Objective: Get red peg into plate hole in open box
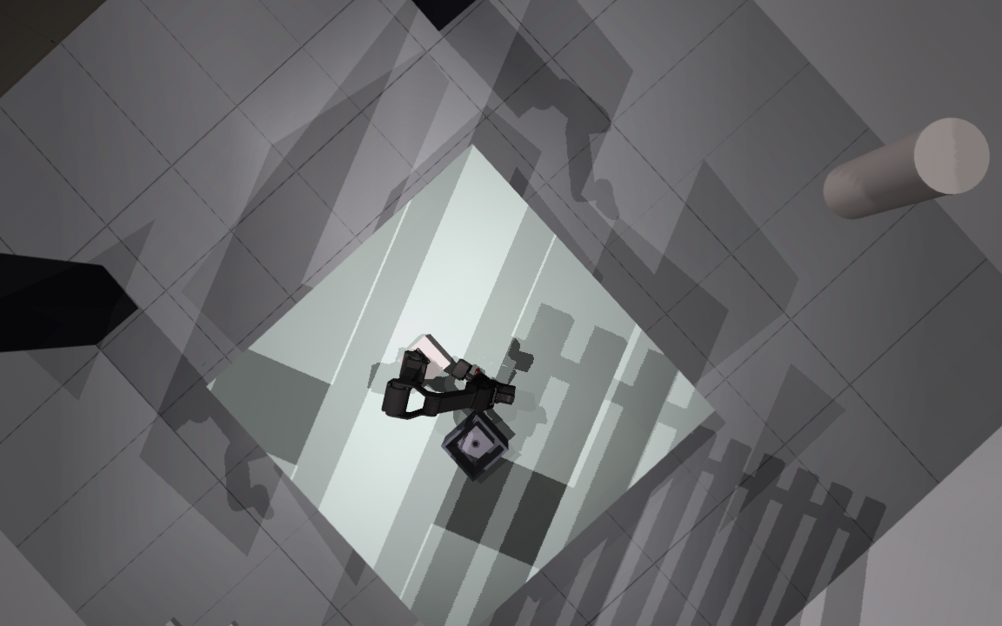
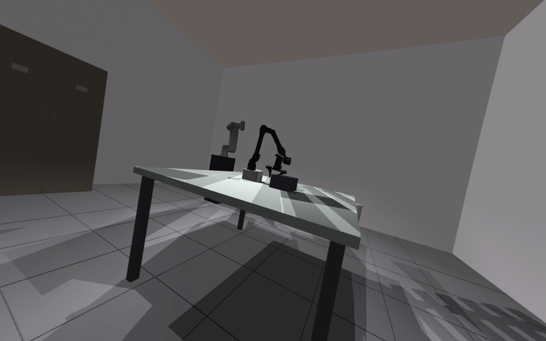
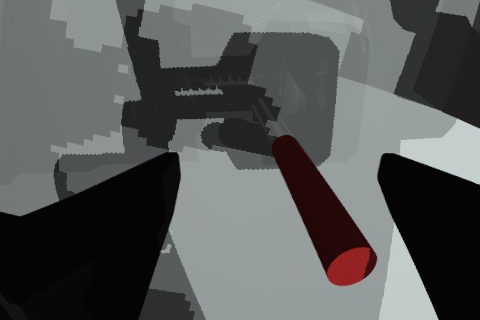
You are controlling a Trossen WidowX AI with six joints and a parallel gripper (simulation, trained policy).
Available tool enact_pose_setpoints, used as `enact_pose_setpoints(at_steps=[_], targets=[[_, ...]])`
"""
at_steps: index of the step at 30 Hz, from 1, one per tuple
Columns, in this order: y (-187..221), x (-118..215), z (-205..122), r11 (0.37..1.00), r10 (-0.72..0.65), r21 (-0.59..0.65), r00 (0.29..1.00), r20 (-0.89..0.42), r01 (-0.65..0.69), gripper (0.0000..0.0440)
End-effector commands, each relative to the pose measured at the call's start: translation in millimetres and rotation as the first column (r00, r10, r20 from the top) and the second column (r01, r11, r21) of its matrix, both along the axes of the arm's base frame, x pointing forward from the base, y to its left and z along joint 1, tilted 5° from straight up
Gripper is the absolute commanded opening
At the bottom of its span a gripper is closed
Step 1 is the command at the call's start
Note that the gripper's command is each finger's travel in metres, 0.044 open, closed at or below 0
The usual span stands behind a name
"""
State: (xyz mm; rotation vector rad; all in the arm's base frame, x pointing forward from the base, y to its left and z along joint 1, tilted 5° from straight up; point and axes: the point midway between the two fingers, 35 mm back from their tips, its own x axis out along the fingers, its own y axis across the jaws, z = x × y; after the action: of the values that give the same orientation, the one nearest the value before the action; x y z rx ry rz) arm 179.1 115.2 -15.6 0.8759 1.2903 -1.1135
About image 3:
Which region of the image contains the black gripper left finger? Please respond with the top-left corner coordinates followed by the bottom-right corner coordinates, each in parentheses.
top-left (0, 152), bottom-right (181, 320)

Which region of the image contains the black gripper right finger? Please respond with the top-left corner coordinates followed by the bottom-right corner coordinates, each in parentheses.
top-left (377, 153), bottom-right (480, 320)

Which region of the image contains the dark red peg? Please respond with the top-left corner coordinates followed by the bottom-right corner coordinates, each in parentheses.
top-left (272, 135), bottom-right (377, 287)

